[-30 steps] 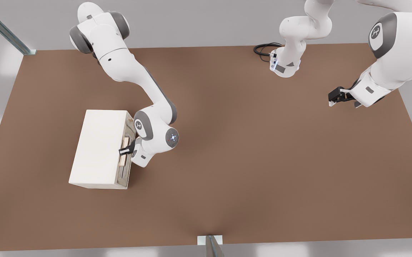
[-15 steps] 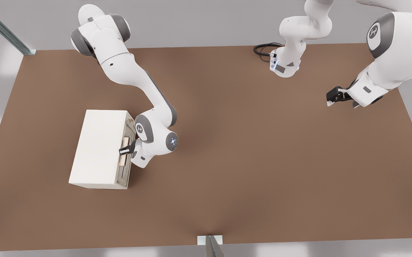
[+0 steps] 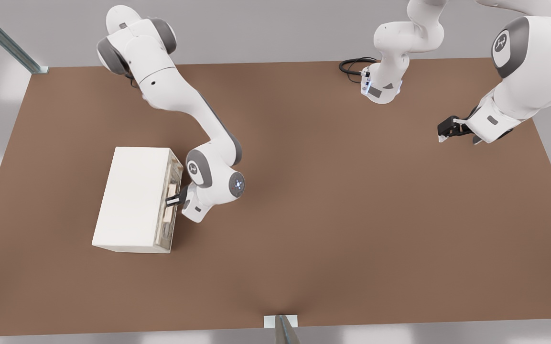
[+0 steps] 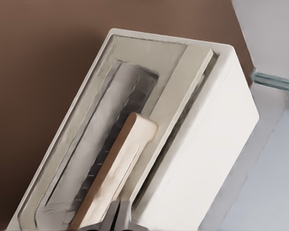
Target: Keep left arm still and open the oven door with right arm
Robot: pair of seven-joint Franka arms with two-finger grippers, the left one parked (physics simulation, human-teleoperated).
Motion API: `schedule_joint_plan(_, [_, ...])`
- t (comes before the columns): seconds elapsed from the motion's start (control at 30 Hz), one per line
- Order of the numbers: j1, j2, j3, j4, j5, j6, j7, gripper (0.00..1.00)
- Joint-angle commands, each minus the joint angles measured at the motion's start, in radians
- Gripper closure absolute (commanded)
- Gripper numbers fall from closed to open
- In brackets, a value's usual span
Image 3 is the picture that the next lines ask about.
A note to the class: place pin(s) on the silver frame post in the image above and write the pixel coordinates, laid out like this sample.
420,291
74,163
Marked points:
282,327
3,37

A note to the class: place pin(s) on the white oven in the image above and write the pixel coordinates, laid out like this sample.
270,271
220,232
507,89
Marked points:
132,196

